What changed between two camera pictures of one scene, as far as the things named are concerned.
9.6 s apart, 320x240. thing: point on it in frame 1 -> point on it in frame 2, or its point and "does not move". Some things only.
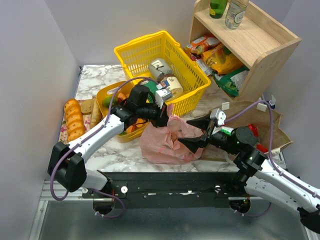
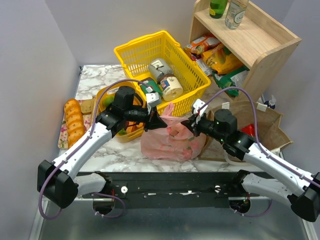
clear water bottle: x=235 y=13 does not move
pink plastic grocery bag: x=159 y=144 does not move
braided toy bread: x=139 y=123 does not move
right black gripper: x=207 y=133 -> x=196 y=125
